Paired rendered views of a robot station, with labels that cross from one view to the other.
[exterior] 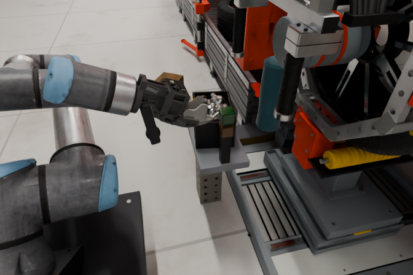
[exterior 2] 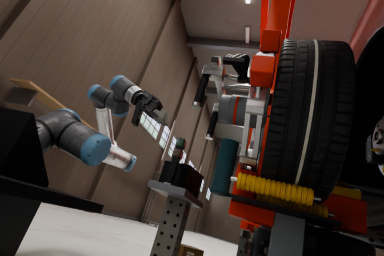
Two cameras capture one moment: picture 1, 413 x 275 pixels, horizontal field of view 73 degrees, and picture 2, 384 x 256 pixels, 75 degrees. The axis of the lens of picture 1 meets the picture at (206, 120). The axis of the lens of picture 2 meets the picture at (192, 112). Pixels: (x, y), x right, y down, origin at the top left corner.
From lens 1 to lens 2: 107 cm
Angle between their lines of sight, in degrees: 68
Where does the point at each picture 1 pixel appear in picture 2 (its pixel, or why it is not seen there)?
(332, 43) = (218, 70)
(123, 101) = (132, 90)
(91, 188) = (90, 132)
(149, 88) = (145, 93)
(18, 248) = (42, 126)
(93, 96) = (124, 84)
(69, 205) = (75, 132)
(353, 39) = not seen: hidden behind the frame
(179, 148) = not seen: outside the picture
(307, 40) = (207, 67)
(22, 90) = (105, 91)
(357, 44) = not seen: hidden behind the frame
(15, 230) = (50, 123)
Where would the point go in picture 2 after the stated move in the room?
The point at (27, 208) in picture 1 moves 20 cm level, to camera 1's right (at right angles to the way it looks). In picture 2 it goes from (63, 121) to (92, 124)
